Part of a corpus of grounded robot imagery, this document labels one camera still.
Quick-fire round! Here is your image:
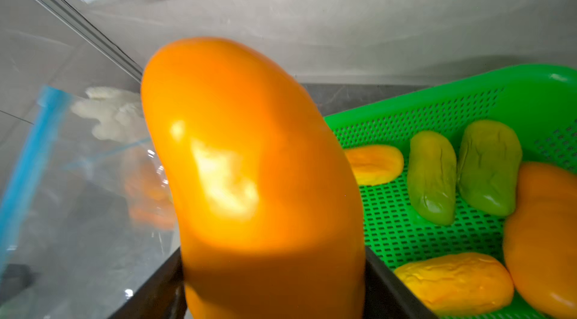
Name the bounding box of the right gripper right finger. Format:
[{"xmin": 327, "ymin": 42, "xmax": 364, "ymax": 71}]
[{"xmin": 364, "ymin": 246, "xmax": 437, "ymax": 319}]

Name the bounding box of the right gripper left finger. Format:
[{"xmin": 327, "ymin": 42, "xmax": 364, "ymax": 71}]
[{"xmin": 109, "ymin": 248, "xmax": 187, "ymax": 319}]

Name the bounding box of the green plastic basket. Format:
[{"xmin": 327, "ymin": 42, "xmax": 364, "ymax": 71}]
[{"xmin": 323, "ymin": 63, "xmax": 577, "ymax": 319}]

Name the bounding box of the clear zip-top bag blue zipper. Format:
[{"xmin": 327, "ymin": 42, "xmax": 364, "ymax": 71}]
[{"xmin": 120, "ymin": 144, "xmax": 177, "ymax": 230}]

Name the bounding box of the green mango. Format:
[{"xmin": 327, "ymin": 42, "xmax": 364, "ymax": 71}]
[
  {"xmin": 457, "ymin": 120, "xmax": 523, "ymax": 217},
  {"xmin": 407, "ymin": 130, "xmax": 457, "ymax": 226}
]

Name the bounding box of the white plush teddy bear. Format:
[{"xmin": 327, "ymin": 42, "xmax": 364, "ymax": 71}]
[{"xmin": 71, "ymin": 87, "xmax": 150, "ymax": 143}]

